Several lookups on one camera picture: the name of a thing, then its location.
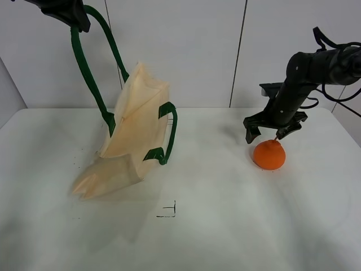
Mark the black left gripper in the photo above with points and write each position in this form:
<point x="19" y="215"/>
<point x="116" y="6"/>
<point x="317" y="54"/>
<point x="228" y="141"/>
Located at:
<point x="70" y="12"/>

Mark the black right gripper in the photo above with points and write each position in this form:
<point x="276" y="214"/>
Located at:
<point x="281" y="112"/>

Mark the orange with stem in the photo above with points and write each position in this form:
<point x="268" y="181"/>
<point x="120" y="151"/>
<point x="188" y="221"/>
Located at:
<point x="269" y="155"/>

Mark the white linen bag green handles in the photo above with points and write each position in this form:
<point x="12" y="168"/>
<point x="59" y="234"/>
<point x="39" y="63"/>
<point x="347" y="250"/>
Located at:
<point x="141" y="129"/>

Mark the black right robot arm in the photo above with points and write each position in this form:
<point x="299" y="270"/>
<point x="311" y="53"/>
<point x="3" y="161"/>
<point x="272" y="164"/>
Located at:
<point x="305" y="73"/>

